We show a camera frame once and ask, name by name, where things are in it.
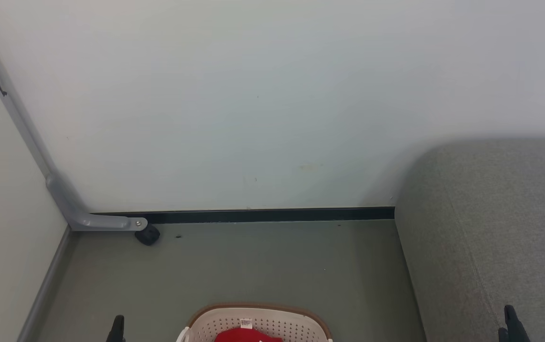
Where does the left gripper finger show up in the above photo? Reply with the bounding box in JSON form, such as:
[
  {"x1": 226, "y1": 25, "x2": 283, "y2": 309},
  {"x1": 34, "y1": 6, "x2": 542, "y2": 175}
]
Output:
[{"x1": 106, "y1": 314, "x2": 125, "y2": 342}]

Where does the red garment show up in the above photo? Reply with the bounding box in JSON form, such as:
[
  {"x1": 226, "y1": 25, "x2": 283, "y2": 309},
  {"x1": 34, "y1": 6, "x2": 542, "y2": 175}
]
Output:
[{"x1": 213, "y1": 319, "x2": 283, "y2": 342}]

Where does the grey fabric sofa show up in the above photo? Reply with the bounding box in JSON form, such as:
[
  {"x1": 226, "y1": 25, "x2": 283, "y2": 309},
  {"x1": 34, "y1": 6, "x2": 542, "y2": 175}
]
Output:
[{"x1": 395, "y1": 138, "x2": 545, "y2": 342}]

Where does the black caster wheel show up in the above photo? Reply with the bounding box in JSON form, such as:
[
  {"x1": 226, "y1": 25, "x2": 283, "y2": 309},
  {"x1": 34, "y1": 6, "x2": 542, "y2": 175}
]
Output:
[{"x1": 134, "y1": 224, "x2": 161, "y2": 247}]

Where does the cream perforated laundry basket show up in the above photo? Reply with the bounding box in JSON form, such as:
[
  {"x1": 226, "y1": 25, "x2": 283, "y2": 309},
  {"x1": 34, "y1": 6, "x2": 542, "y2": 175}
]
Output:
[{"x1": 176, "y1": 304, "x2": 334, "y2": 342}]

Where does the grey wall baseboard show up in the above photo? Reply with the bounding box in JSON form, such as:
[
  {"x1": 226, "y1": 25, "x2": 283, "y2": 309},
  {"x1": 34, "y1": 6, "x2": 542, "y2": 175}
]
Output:
[{"x1": 16, "y1": 227, "x2": 73, "y2": 342}]

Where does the grey metal partition post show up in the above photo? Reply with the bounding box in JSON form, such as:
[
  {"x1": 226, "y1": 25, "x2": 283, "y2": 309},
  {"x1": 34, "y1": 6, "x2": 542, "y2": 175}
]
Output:
[{"x1": 0, "y1": 5, "x2": 149, "y2": 232}]

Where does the dark wall baseboard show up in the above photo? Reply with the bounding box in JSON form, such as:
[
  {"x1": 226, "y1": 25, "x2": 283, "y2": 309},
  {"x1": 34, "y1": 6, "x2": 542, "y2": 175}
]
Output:
[{"x1": 93, "y1": 206, "x2": 395, "y2": 225}]

